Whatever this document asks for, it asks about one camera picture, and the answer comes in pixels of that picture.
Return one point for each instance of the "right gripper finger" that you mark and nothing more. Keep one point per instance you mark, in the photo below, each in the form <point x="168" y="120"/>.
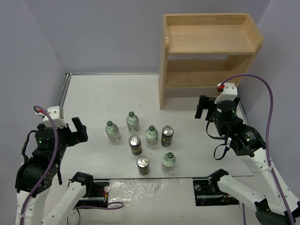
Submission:
<point x="200" y="106"/>
<point x="210" y="113"/>

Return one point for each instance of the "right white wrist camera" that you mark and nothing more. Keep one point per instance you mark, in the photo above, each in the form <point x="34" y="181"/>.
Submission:
<point x="228" y="91"/>

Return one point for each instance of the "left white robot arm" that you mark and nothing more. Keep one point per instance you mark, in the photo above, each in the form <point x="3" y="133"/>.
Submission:
<point x="35" y="176"/>

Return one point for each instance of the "clear soda bottle back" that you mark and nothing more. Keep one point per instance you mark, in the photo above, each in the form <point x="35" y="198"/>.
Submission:
<point x="132" y="122"/>

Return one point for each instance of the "black can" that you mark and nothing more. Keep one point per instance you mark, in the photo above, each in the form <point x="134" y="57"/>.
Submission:
<point x="167" y="136"/>
<point x="143" y="164"/>
<point x="135" y="145"/>

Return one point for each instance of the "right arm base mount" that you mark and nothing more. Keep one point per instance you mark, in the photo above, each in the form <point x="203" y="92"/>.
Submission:
<point x="205" y="196"/>

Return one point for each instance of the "aluminium table edge rail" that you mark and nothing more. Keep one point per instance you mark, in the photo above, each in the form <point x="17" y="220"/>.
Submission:
<point x="65" y="87"/>

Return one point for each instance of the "clear soda bottle front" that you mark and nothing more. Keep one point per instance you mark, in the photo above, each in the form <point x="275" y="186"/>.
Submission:
<point x="168" y="162"/>

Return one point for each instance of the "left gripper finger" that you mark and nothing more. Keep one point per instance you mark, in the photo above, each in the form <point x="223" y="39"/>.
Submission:
<point x="81" y="136"/>
<point x="78" y="124"/>

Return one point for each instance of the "black can front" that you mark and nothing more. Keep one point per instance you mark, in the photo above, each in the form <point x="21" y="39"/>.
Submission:
<point x="143" y="164"/>

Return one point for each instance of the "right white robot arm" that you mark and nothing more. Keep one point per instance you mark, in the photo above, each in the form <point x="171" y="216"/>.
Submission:
<point x="274" y="204"/>

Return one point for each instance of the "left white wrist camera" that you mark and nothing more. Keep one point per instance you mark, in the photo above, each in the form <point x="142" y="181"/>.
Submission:
<point x="56" y="113"/>

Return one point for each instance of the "clear soda bottle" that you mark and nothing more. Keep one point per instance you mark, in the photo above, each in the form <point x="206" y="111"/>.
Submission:
<point x="132" y="122"/>
<point x="168" y="162"/>
<point x="112" y="132"/>
<point x="151" y="136"/>

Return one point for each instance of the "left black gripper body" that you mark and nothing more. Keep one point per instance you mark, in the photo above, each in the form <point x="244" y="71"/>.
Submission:
<point x="73" y="135"/>

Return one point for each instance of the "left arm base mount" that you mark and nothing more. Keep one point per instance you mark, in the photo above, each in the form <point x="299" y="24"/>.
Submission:
<point x="98" y="196"/>

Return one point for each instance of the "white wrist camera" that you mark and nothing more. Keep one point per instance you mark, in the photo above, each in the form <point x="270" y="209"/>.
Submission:
<point x="228" y="91"/>
<point x="56" y="113"/>

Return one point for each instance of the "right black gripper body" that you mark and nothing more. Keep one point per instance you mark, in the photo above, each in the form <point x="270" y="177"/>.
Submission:
<point x="206" y="108"/>

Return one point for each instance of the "wooden two-tier shelf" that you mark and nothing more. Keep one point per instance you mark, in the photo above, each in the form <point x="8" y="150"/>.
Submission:
<point x="201" y="50"/>

